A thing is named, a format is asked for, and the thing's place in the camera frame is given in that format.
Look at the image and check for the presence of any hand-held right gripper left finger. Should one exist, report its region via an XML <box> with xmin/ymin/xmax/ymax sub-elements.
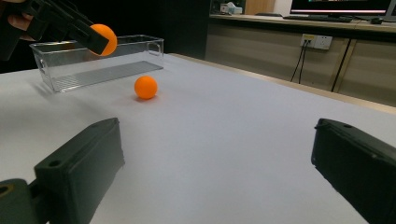
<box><xmin>34</xmin><ymin>117</ymin><xmax>126</xmax><ymax>224</ymax></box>

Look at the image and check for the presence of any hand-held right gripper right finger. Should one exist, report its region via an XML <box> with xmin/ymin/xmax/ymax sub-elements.
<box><xmin>310</xmin><ymin>118</ymin><xmax>396</xmax><ymax>224</ymax></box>

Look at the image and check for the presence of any orange ball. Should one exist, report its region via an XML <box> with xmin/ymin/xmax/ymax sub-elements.
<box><xmin>89</xmin><ymin>23</ymin><xmax>119</xmax><ymax>57</ymax></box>
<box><xmin>134</xmin><ymin>75</ymin><xmax>159</xmax><ymax>101</ymax></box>

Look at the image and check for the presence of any clear plastic box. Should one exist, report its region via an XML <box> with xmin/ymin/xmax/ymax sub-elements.
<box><xmin>30</xmin><ymin>35</ymin><xmax>165</xmax><ymax>93</ymax></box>

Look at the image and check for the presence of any black curtain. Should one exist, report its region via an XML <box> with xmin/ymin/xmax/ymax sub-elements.
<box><xmin>0</xmin><ymin>0</ymin><xmax>213</xmax><ymax>75</ymax></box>

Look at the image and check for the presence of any white table cover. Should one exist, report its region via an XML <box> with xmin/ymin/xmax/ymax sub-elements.
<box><xmin>0</xmin><ymin>53</ymin><xmax>396</xmax><ymax>224</ymax></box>

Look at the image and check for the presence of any tissue box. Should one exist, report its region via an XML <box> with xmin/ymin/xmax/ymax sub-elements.
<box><xmin>219</xmin><ymin>1</ymin><xmax>243</xmax><ymax>15</ymax></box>

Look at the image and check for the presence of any long beige desk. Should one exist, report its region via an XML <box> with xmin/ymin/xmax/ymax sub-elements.
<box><xmin>205</xmin><ymin>13</ymin><xmax>396</xmax><ymax>106</ymax></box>

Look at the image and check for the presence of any black keyboard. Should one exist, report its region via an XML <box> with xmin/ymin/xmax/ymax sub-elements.
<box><xmin>282</xmin><ymin>14</ymin><xmax>354</xmax><ymax>23</ymax></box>

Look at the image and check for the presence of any black monitor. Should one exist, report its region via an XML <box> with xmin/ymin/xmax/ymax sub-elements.
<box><xmin>290</xmin><ymin>0</ymin><xmax>394</xmax><ymax>16</ymax></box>

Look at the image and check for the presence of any wooden door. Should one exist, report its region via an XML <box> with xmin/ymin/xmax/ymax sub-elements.
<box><xmin>244</xmin><ymin>0</ymin><xmax>276</xmax><ymax>16</ymax></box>

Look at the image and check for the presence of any black power cable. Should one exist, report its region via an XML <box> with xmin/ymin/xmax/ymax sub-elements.
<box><xmin>290</xmin><ymin>41</ymin><xmax>307</xmax><ymax>83</ymax></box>
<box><xmin>298</xmin><ymin>41</ymin><xmax>311</xmax><ymax>85</ymax></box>

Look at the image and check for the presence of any white wall socket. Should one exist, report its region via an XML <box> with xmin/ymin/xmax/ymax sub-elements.
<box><xmin>300</xmin><ymin>33</ymin><xmax>333</xmax><ymax>50</ymax></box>

